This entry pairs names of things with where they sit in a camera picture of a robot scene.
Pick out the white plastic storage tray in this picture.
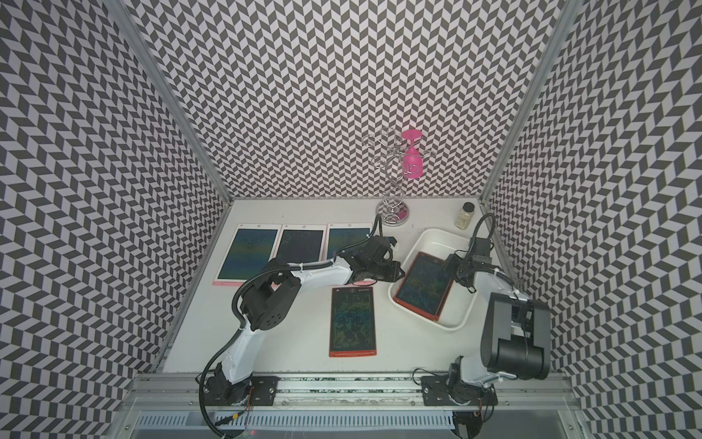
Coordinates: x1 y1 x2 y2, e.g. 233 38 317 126
388 229 486 332

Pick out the red writing tablet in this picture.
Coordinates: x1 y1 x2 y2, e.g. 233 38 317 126
392 252 453 321
329 286 378 358

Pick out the pink writing tablet colourful screen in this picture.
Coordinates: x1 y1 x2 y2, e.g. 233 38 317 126
213 223 282 286

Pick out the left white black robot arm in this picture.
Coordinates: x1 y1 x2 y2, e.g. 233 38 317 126
196 214 405 408

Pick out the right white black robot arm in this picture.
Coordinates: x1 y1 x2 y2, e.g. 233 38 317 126
444 213 551 405

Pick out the small glass jar black lid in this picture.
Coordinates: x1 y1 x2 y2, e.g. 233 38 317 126
454 202 475 230

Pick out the pink plastic goblet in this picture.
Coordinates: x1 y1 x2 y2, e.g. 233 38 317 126
401 129 423 179

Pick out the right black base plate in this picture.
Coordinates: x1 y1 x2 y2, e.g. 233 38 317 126
420 375 498 407

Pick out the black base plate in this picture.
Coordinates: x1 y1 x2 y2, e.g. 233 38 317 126
420 375 498 407
201 375 280 406

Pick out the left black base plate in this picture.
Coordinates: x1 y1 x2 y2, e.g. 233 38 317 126
201 375 280 406

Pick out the aluminium front rail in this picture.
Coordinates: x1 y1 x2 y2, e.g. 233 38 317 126
121 371 581 411

